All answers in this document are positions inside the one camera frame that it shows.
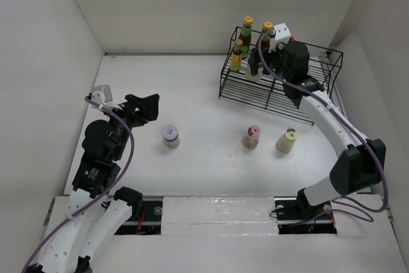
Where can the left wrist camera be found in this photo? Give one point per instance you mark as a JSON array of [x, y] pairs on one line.
[[102, 95]]

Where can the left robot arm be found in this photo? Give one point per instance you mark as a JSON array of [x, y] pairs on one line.
[[92, 218]]

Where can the black cap spice shaker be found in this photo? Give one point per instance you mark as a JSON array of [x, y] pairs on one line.
[[256, 78]]

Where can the yellow cap spice jar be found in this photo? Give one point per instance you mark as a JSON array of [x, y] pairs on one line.
[[286, 142]]

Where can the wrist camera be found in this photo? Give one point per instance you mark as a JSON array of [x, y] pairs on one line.
[[280, 37], [102, 95]]

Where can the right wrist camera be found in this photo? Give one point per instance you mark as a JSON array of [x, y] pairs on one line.
[[280, 37]]

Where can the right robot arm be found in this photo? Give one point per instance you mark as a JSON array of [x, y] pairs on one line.
[[360, 160]]

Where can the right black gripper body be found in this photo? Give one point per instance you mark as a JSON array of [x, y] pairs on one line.
[[274, 61]]

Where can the small yellow label bottle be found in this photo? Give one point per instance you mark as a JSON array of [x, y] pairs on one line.
[[236, 56]]

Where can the white lid glass jar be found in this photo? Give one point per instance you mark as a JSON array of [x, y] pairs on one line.
[[170, 135]]

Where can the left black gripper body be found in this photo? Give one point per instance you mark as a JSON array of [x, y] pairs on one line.
[[133, 116]]

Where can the pink cap spice jar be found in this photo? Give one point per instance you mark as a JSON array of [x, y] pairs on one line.
[[251, 139]]

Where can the green label sauce bottle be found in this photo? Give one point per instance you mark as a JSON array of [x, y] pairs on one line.
[[264, 37], [245, 35]]

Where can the black wire rack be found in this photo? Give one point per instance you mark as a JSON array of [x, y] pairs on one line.
[[268, 93]]

